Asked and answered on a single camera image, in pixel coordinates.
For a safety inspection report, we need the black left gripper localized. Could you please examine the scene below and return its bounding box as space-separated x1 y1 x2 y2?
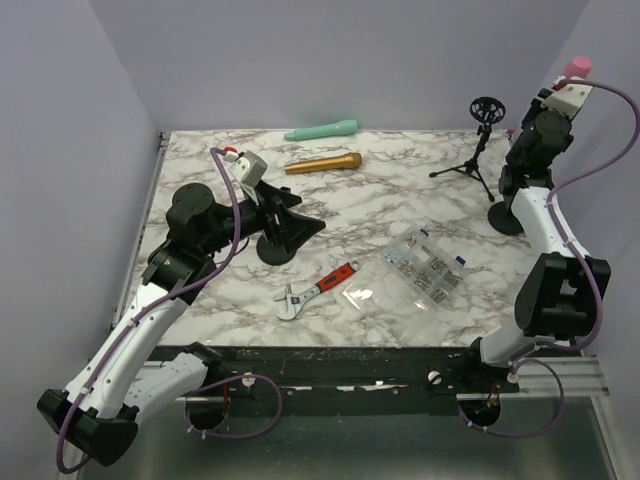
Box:
201 179 325 255

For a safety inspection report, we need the black round-base microphone stand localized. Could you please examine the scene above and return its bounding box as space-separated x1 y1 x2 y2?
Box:
256 235 296 266

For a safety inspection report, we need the pink microphone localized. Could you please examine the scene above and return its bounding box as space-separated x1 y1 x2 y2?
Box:
562 56 593 79

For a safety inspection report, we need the gold microphone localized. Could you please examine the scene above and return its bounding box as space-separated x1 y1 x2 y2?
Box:
284 152 362 175

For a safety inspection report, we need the green microphone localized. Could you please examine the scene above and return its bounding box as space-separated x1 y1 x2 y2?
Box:
284 120 359 142

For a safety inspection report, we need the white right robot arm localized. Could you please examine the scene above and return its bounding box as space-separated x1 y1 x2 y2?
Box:
459 85 611 392

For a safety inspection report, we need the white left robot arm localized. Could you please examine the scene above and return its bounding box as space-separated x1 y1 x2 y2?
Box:
37 181 326 473

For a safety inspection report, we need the black tripod microphone stand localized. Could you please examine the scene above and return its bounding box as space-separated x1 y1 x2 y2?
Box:
429 96 506 203

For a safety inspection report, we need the red adjustable wrench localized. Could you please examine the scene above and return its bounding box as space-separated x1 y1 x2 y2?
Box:
274 260 361 322

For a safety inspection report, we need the clear plastic screw box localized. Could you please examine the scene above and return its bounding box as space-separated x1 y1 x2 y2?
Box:
341 227 467 346

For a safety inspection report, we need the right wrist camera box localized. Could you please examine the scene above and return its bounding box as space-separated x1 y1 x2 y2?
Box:
541 76 593 121

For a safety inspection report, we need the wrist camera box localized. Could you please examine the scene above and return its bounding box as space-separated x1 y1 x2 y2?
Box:
541 76 593 121
223 147 268 189

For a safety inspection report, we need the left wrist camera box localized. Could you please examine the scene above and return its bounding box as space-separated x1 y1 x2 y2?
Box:
223 147 268 189

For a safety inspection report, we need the aluminium rail frame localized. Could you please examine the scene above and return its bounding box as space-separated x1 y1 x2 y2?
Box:
54 132 619 480

